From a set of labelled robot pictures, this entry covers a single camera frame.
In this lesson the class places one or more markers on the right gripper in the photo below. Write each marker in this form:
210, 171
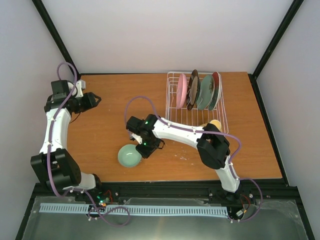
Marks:
145, 153

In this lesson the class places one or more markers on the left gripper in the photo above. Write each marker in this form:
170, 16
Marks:
90, 102

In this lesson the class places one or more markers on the mint green bowl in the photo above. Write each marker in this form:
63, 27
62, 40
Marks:
128, 156

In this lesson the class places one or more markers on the pink plate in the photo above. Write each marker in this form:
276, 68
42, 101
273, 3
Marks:
181, 92

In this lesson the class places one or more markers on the black rimmed beige plate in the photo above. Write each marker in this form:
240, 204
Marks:
193, 89

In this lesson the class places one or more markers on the yellow mug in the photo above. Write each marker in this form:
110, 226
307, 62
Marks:
214, 122

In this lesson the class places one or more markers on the mint plate with flower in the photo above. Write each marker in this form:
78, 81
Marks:
207, 88

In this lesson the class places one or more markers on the red teal flower plate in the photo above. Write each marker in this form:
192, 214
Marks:
217, 80

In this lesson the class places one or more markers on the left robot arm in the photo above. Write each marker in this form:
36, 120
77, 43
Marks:
54, 166

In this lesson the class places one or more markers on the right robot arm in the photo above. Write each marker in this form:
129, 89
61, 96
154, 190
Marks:
212, 146

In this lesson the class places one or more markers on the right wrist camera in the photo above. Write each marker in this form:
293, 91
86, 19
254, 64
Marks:
135, 137

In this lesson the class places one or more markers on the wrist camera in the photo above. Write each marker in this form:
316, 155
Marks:
135, 137
78, 91

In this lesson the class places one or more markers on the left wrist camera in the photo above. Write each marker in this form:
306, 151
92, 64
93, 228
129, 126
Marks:
78, 91

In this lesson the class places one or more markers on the white wire dish rack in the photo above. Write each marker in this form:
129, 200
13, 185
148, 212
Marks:
193, 117

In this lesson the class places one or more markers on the light blue cable duct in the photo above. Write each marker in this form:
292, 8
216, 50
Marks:
136, 210

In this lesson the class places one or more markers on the left black frame post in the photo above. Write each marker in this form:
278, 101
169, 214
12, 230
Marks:
48, 22

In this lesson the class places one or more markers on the black frame post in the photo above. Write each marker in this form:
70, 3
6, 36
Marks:
48, 22
283, 26

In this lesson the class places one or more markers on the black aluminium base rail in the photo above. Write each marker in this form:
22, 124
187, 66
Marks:
210, 191

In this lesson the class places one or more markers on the right black frame post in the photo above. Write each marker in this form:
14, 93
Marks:
283, 26

